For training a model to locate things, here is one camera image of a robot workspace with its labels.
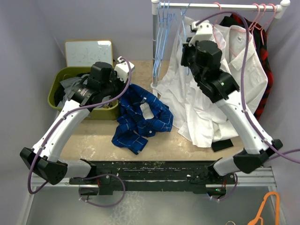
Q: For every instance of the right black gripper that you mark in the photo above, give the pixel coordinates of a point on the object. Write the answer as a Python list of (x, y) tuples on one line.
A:
[(187, 48)]

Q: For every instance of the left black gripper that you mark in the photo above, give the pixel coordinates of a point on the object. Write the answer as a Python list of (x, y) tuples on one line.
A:
[(121, 83)]

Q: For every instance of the light blue wire hanger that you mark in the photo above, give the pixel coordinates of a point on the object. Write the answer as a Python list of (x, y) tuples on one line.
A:
[(183, 13)]

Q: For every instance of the blue plaid shirt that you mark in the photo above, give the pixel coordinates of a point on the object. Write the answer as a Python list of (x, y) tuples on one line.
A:
[(142, 115)]

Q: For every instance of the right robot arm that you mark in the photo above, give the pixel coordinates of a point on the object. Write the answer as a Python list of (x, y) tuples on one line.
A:
[(203, 58)]

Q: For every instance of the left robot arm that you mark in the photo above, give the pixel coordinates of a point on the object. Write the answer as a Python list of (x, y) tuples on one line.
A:
[(43, 159)]

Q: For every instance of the white shirt right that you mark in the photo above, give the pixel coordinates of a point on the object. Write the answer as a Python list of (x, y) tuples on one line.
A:
[(255, 79)]

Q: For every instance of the white shirt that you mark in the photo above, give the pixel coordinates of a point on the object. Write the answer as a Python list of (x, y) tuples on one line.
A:
[(196, 117), (255, 79)]

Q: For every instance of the pink hanger middle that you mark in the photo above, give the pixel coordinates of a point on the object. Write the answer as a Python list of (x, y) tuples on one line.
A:
[(254, 21)]

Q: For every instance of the white shirt left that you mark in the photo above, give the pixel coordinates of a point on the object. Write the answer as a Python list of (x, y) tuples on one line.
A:
[(196, 117)]

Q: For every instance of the red black plaid shirt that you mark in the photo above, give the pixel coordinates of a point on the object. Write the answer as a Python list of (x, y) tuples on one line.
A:
[(266, 67)]

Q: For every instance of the olive green laundry bin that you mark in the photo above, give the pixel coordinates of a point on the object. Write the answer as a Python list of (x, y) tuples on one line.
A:
[(111, 113)]

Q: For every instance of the grey clothes in bin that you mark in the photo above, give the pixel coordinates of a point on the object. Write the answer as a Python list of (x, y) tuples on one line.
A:
[(65, 87)]

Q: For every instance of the small whiteboard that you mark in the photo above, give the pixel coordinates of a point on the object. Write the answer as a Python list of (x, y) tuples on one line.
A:
[(84, 53)]

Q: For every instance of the light blue hangers bunch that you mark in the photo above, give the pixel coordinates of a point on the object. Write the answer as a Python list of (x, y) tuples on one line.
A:
[(165, 18)]

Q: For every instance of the black cloth patch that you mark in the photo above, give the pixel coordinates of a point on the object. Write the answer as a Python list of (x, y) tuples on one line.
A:
[(221, 145)]

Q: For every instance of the white clothes rack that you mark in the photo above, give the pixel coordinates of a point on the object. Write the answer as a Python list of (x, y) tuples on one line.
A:
[(278, 11)]

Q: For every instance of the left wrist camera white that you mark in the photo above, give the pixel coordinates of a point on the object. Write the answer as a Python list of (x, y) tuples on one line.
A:
[(122, 69)]

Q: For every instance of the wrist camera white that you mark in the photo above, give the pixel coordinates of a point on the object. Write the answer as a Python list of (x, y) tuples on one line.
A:
[(202, 31), (122, 69)]

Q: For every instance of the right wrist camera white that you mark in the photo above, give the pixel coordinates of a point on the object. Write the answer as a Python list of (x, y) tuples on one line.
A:
[(202, 31)]

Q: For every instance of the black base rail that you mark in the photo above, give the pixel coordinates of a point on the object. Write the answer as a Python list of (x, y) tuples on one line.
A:
[(106, 177)]

